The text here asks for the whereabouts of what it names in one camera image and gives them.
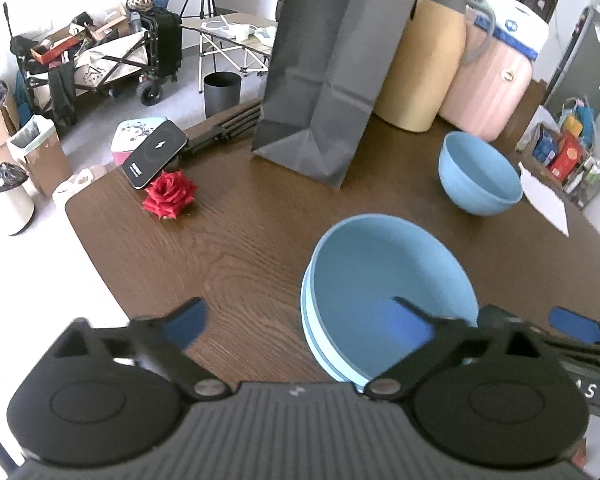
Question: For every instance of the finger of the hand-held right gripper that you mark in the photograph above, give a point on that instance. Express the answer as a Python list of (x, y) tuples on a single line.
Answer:
[(575, 324)]

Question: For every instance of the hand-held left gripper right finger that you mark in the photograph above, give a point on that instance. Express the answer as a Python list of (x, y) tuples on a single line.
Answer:
[(405, 320)]

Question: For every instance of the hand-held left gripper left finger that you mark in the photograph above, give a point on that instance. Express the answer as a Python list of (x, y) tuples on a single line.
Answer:
[(185, 322)]

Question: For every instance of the blue bowl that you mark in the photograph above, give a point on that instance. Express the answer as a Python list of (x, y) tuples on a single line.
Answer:
[(315, 330), (375, 270), (480, 175)]

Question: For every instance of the white paper napkin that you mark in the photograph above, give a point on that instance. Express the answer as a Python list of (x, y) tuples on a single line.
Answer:
[(545, 200)]

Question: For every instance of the red rose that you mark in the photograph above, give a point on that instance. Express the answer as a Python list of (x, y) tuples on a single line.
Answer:
[(170, 195)]

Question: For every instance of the red box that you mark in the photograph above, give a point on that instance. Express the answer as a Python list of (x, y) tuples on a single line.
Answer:
[(566, 157)]

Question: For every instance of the black power bank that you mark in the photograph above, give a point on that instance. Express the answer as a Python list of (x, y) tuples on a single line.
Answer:
[(155, 157)]

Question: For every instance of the toilet paper roll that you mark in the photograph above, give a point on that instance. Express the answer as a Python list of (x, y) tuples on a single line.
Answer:
[(92, 174), (66, 192)]

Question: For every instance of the blue box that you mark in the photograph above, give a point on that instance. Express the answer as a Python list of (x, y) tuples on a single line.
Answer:
[(545, 145)]

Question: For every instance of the panda print tin box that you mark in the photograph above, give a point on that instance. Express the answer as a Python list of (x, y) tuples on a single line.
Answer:
[(130, 132)]

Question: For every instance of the blue bag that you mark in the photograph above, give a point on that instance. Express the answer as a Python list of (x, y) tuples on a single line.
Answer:
[(577, 117)]

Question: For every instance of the black folded stand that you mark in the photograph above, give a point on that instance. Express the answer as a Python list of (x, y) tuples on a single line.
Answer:
[(230, 120)]

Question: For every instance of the brown wooden chair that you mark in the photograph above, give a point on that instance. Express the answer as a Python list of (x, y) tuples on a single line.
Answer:
[(525, 115)]

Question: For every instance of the white trash can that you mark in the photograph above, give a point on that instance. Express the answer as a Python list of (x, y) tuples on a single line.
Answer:
[(5, 205)]

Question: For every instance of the brown paper bag bin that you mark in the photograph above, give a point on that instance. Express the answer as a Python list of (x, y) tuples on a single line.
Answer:
[(42, 160)]

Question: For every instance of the black trash bin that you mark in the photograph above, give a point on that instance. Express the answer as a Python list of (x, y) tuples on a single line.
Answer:
[(222, 95)]

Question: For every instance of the pink suitcase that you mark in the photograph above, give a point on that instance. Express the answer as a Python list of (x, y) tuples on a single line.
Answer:
[(490, 90)]

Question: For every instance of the yellow thermos jug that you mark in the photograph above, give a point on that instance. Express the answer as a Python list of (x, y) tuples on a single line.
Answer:
[(425, 60)]

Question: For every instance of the black paper bag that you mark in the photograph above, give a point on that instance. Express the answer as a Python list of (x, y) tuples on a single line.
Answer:
[(325, 70)]

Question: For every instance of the grey refrigerator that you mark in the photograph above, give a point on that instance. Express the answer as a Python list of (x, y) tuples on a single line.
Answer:
[(585, 60)]

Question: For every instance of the black folding cart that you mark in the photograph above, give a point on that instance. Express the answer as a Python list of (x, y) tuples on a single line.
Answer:
[(105, 65)]

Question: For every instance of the folding camping table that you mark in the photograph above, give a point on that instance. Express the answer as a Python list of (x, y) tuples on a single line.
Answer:
[(235, 35)]

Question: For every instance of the beige bicycle helmet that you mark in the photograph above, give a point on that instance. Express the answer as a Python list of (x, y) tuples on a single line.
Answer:
[(140, 0)]

